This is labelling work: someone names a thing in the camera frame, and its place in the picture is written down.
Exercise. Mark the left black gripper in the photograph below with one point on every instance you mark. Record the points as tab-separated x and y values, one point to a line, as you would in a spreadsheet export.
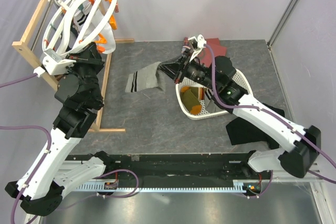
90	55

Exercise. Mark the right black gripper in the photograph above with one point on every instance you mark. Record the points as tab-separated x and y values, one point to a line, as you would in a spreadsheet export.
175	69

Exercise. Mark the grey sock black stripes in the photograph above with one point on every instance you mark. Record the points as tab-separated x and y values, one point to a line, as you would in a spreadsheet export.
210	105

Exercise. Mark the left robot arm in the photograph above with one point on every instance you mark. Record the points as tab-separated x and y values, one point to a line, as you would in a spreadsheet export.
41	190

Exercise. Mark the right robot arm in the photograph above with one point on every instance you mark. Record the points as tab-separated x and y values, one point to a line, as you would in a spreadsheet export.
297	144

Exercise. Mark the white round sock hanger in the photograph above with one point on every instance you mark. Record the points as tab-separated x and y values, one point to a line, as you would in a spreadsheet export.
61	34

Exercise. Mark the white sock black stripes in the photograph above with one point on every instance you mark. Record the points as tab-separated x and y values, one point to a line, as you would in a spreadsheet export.
81	16

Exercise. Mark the white perforated plastic basket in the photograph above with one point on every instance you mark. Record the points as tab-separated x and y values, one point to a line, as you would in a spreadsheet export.
239	78

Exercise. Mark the black folded garment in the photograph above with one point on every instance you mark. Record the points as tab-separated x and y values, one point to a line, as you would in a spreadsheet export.
241	131

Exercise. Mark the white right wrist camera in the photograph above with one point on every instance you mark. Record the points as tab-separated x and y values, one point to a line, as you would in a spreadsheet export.
197	44

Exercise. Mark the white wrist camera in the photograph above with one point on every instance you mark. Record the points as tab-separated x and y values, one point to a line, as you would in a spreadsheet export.
53	64
197	44

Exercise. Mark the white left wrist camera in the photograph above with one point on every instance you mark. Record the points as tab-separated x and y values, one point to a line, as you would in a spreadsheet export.
53	64

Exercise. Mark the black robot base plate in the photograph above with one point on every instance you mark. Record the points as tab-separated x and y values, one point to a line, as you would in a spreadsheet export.
183	170

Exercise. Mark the slotted cable duct rail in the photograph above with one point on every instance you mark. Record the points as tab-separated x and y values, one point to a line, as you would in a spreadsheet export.
103	187

